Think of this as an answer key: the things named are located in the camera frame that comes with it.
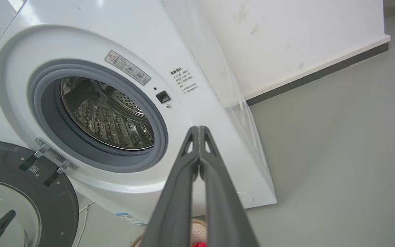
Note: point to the white front-load washing machine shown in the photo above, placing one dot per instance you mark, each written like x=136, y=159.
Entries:
x=115, y=31

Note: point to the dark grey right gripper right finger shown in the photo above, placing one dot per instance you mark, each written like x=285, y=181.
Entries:
x=225, y=206

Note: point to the grey round washer door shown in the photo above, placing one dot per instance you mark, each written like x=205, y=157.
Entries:
x=57, y=206

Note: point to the black door latch socket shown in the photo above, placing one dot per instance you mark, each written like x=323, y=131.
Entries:
x=163, y=97

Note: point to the red and white cloth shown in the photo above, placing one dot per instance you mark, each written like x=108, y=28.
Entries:
x=199, y=244

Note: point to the cream plastic laundry basket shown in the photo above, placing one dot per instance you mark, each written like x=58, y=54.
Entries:
x=197, y=231

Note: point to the stainless steel washing machine drum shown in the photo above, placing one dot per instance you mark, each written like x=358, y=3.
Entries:
x=108, y=120

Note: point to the white text instruction label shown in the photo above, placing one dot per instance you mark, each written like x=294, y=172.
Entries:
x=183, y=81

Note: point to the grey rubber door gasket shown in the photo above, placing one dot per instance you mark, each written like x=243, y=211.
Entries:
x=43, y=103

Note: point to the metal door hinge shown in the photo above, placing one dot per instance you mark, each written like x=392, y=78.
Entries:
x=55, y=156

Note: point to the blue and white sticker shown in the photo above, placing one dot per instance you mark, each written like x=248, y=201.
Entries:
x=129, y=218

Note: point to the round white filter cover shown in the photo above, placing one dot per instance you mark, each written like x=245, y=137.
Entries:
x=245, y=198

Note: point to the warning triangle sticker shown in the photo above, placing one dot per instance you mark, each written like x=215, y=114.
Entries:
x=127, y=67

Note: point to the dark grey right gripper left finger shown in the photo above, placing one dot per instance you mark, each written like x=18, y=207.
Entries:
x=175, y=206

